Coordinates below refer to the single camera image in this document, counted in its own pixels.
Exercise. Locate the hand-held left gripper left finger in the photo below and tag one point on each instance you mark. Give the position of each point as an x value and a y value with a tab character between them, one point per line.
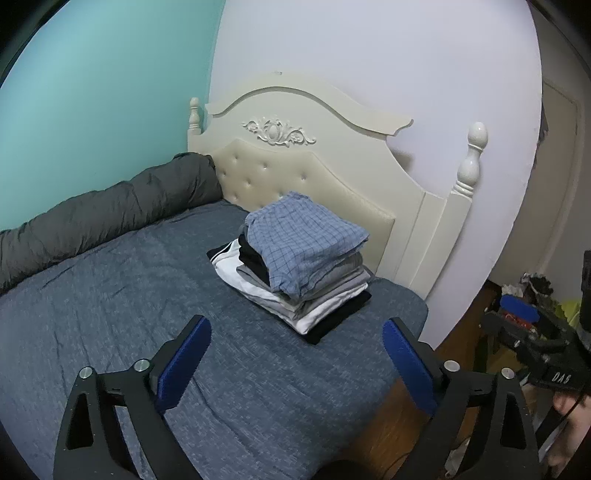
184	360

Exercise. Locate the blue plaid shorts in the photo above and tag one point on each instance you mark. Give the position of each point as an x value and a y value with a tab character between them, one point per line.
300	240

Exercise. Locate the bed with blue sheet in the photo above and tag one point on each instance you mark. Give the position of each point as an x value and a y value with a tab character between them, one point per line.
115	300

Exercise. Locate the dark grey rolled duvet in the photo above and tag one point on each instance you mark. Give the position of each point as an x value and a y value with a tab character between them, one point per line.
115	207

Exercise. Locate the yellow green bag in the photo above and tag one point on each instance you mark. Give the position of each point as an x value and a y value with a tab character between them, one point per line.
571	314

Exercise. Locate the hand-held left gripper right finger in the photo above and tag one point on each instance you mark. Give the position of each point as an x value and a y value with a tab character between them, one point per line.
408	364

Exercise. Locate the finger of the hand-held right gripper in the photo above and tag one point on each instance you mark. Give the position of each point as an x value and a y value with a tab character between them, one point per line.
501	330
519	309

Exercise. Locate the stack of folded clothes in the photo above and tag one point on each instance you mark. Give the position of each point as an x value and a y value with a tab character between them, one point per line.
323	314

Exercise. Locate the cream tufted headboard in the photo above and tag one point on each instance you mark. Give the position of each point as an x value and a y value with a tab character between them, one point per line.
360	152

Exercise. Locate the person's right hand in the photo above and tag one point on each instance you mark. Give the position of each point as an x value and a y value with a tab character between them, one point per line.
577	429

